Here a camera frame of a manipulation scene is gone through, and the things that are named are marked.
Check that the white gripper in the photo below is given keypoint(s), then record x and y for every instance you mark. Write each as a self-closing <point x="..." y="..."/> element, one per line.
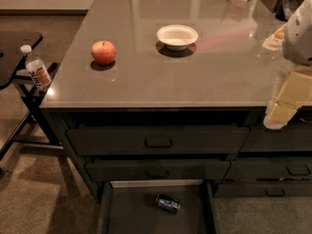
<point x="298" y="38"/>

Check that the blue pepsi can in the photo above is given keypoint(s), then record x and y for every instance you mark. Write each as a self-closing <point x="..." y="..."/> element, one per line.
<point x="167" y="203"/>

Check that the snack packets in drawer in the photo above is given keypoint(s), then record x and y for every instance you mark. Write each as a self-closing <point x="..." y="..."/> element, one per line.
<point x="303" y="116"/>

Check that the top right drawer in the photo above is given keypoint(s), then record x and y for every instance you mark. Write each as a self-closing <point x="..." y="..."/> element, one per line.
<point x="293" y="137"/>

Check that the middle right drawer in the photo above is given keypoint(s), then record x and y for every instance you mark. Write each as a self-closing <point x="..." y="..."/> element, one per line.
<point x="266" y="168"/>

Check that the top left drawer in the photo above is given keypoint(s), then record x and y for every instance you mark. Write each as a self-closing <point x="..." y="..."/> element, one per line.
<point x="153" y="140"/>

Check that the bottom right drawer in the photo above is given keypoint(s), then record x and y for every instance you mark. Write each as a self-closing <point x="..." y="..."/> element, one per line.
<point x="265" y="189"/>

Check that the middle left drawer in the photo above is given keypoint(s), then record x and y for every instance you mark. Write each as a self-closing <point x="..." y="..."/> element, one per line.
<point x="107" y="170"/>

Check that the dark counter cabinet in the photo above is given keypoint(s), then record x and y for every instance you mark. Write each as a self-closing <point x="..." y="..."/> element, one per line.
<point x="224" y="78"/>

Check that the open bottom left drawer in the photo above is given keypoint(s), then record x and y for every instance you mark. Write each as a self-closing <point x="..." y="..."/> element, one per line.
<point x="133" y="210"/>

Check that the glass jar with snacks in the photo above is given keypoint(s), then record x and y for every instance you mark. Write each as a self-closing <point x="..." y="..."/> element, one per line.
<point x="274" y="42"/>

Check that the white bowl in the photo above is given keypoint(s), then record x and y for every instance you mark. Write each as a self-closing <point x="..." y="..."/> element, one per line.
<point x="176" y="37"/>

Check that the red apple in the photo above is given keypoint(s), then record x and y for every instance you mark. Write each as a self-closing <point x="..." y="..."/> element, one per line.
<point x="103" y="52"/>

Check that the clear plastic water bottle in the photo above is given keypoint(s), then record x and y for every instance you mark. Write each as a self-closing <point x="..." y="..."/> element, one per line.
<point x="36" y="68"/>

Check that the black side table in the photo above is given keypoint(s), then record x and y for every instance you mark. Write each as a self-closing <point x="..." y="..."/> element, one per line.
<point x="11" y="66"/>

